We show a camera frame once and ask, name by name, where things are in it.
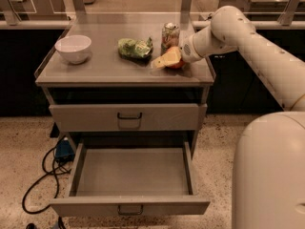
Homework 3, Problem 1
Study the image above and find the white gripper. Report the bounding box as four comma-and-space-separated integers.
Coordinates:
151, 33, 203, 69

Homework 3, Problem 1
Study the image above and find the red apple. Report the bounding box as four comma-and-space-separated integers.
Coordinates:
164, 46, 185, 69

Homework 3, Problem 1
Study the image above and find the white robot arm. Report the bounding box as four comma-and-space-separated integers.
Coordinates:
152, 6, 305, 229

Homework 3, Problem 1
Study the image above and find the grey drawer cabinet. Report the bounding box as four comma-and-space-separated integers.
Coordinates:
33, 12, 217, 218

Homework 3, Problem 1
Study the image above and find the grey upper closed drawer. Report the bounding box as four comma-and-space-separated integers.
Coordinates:
50, 103, 207, 132

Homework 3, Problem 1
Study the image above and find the grey open lower drawer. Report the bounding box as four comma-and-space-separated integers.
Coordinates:
51, 141, 210, 217

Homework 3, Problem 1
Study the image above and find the silver green soda can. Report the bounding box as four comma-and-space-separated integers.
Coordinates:
161, 22, 180, 54

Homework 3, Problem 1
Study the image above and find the green chip bag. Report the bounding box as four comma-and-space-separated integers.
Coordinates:
118, 37, 153, 59

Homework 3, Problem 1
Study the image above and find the white ceramic bowl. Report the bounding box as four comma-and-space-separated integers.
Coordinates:
55, 35, 92, 65

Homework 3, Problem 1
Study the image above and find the blue power box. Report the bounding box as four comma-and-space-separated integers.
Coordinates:
54, 137, 75, 163

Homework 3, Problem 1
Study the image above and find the black upper drawer handle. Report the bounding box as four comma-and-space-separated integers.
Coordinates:
117, 113, 142, 120

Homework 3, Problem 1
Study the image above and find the black drawer handle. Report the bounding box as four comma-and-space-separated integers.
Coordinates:
117, 113, 142, 120
117, 205, 144, 216

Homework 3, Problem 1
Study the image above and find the black lower drawer handle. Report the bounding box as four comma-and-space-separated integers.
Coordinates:
117, 205, 144, 216

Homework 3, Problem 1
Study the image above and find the white horizontal rail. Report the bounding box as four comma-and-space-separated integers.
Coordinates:
0, 20, 305, 31

